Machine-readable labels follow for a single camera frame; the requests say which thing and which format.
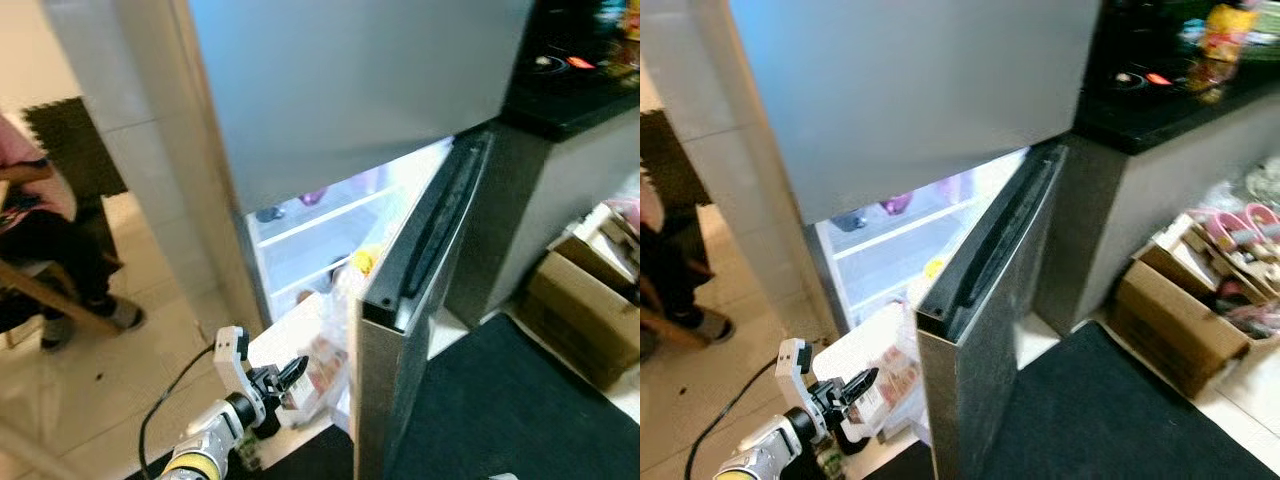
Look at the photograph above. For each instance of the yellow labelled bottle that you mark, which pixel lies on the yellow labelled bottle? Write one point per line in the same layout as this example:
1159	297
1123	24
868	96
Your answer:
1228	35

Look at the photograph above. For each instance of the clear plastic floor bottle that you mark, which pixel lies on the clear plastic floor bottle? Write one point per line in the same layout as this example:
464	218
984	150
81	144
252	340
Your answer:
250	455
828	460

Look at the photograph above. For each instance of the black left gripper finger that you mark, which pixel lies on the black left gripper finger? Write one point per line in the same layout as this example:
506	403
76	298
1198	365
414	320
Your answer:
294	386
863	380
297	367
861	399

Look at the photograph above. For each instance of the grey steel fridge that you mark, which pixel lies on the grey steel fridge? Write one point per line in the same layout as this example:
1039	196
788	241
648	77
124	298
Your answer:
870	265
290	260

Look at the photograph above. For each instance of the grey steel freezer door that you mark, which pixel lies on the grey steel freezer door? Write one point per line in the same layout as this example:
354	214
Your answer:
360	90
900	100

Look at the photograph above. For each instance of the brown cardboard box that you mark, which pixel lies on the brown cardboard box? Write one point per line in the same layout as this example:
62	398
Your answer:
570	320
1170	330

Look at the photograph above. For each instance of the grey kitchen cabinet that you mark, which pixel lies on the grey kitchen cabinet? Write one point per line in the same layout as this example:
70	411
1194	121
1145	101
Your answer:
1130	220
540	220

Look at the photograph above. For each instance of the clear container with white lid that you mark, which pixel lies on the clear container with white lid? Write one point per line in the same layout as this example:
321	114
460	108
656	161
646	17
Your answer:
890	385
325	375

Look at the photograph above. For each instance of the black induction hob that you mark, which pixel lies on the black induction hob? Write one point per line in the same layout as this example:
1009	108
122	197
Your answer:
1150	75
570	62

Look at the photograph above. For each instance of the black kitchen countertop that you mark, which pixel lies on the black kitchen countertop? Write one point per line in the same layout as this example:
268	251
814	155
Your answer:
570	110
1150	125

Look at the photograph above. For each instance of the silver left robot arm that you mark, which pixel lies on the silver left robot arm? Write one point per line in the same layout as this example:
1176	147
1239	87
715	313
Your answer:
765	455
205	445

